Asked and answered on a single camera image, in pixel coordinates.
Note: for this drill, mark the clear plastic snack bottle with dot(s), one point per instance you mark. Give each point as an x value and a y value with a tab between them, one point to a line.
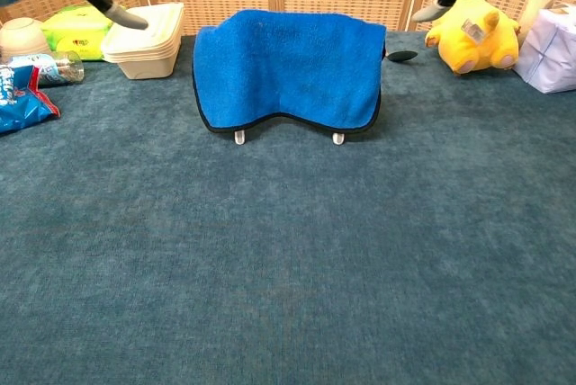
58	70

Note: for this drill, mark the beige lidded lunch box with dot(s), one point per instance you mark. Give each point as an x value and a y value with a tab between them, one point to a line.
144	47

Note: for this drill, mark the green tissue pack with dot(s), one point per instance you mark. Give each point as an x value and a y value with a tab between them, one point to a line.
76	32

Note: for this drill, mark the dark metal spoon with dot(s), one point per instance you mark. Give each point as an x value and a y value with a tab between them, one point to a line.
402	56

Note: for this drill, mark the baby bottle with blue cap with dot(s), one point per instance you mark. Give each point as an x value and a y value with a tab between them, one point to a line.
537	7

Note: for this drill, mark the blue snack bag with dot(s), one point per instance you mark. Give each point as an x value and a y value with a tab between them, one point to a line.
18	101

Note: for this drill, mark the yellow plush toy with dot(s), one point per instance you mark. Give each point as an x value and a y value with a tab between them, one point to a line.
468	43

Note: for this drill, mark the beige bowl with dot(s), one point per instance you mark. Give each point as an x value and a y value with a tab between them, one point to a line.
22	38

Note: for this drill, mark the dark teal table cloth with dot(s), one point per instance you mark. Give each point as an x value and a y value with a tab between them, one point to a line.
288	245

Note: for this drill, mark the white wet wipes pack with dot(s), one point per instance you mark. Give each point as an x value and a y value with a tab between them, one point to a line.
551	52

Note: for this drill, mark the blue microfiber cloth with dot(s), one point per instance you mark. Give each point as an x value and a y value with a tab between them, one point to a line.
288	70

